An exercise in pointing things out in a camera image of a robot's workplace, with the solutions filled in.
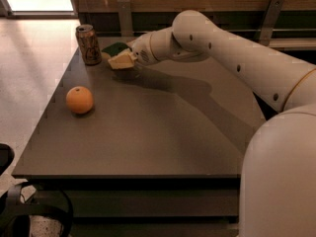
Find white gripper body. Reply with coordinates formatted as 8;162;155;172
131;33;155;65

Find green and yellow sponge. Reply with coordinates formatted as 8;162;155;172
101;42;129;59

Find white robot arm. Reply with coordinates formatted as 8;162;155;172
105;10;316;237

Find orange soda can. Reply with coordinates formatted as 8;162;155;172
76;25;102;65

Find orange fruit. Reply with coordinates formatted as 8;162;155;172
66;86;94;115

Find grey drawer cabinet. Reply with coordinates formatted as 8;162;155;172
13;56;264;237

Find metal bracket left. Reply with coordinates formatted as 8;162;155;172
118;0;133;37

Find metal bracket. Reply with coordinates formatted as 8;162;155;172
118;0;133;37
257;0;285;46

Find metal bracket right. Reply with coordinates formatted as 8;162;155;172
257;0;285;46

